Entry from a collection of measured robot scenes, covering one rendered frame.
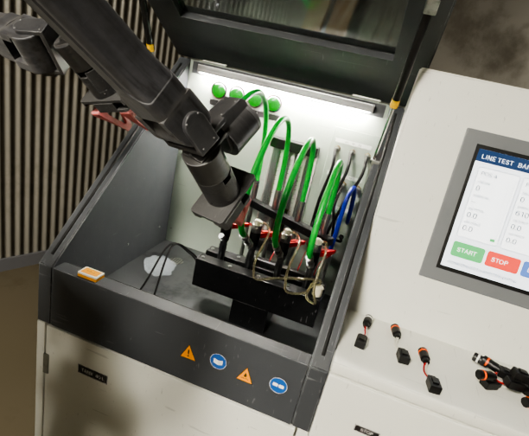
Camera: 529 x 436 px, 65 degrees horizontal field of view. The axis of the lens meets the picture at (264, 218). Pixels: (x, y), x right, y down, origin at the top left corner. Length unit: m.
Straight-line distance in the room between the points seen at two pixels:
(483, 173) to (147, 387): 0.91
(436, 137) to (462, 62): 2.30
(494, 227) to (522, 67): 2.27
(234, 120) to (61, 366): 0.82
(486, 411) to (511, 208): 0.42
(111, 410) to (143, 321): 0.30
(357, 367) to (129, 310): 0.50
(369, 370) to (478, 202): 0.44
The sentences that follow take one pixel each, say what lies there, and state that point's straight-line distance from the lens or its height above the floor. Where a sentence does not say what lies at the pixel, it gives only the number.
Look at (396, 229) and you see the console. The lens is 1.01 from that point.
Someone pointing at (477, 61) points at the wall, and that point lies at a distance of 3.29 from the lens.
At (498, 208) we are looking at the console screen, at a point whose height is 1.30.
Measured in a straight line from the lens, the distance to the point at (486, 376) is 0.96.
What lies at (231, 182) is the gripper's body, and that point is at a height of 1.31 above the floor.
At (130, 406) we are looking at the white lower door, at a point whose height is 0.65.
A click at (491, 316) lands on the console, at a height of 1.07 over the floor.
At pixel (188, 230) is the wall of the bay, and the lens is 1.47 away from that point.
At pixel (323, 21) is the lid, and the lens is 1.07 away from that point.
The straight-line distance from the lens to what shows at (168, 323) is 0.95.
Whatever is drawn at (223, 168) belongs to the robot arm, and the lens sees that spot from 0.60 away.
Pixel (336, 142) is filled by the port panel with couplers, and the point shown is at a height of 1.32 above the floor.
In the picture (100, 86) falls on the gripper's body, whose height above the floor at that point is 1.39.
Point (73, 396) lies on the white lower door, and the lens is 1.24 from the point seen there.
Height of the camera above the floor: 1.48
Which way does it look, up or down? 20 degrees down
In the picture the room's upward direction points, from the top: 13 degrees clockwise
